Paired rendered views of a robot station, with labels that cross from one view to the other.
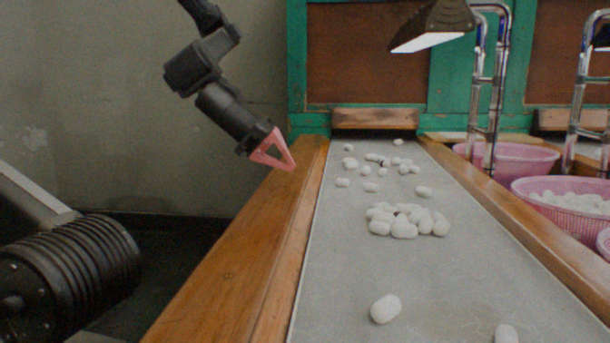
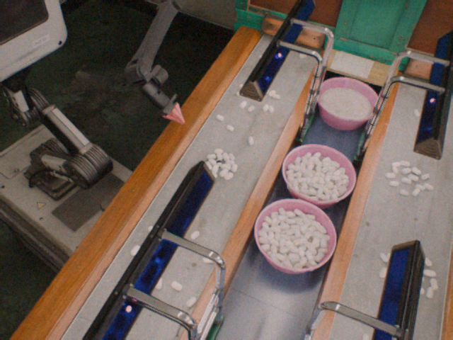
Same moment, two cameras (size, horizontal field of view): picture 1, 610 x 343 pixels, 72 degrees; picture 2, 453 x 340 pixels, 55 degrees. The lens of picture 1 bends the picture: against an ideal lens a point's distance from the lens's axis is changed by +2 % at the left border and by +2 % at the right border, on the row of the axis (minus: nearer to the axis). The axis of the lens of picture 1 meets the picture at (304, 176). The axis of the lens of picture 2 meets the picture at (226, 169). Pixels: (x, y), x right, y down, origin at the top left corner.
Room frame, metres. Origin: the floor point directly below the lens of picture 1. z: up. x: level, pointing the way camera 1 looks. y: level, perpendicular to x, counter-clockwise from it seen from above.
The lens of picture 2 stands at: (-0.34, -0.45, 1.99)
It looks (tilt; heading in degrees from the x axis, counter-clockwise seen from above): 51 degrees down; 15
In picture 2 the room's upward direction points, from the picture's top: 4 degrees clockwise
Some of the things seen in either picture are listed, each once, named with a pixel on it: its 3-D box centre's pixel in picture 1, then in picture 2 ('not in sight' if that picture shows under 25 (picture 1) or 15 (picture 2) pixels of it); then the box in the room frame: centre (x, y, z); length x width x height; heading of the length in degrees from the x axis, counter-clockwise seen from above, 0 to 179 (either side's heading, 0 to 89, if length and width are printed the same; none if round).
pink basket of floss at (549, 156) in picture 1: (501, 165); (345, 105); (1.14, -0.56, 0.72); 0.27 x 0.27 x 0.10
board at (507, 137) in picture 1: (479, 137); (359, 68); (1.36, -0.58, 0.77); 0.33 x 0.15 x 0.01; 84
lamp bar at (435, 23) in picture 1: (418, 28); (282, 38); (1.00, -0.26, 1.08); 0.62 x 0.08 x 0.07; 174
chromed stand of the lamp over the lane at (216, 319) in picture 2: not in sight; (178, 309); (0.02, -0.25, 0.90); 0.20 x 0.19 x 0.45; 174
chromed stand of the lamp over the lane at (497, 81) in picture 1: (447, 107); (294, 84); (0.99, -0.34, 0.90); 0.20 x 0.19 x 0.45; 174
